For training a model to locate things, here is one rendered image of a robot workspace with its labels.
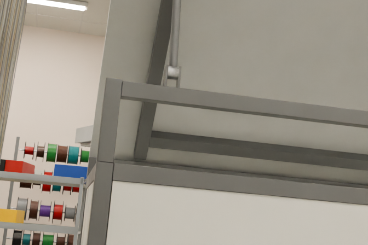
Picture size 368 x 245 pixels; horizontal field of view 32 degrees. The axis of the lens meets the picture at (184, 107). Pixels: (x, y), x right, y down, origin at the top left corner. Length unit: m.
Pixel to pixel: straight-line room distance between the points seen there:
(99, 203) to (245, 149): 0.72
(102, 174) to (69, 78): 7.80
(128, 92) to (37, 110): 7.68
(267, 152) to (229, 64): 0.34
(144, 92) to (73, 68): 7.79
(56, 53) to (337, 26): 7.60
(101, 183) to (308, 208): 0.50
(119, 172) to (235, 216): 0.29
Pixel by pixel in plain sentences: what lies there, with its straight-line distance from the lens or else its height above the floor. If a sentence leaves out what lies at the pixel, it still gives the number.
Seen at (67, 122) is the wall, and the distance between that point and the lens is 9.15.
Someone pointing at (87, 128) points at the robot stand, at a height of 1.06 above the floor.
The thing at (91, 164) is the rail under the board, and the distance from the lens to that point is 2.07.
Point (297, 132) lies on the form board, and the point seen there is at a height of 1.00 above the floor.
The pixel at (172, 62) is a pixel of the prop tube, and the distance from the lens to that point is 1.56.
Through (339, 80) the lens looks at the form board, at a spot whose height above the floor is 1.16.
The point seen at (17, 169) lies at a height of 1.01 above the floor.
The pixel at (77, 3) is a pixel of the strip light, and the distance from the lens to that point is 8.06.
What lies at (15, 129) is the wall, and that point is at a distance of 9.14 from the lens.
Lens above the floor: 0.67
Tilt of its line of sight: 11 degrees up
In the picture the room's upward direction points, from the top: 5 degrees clockwise
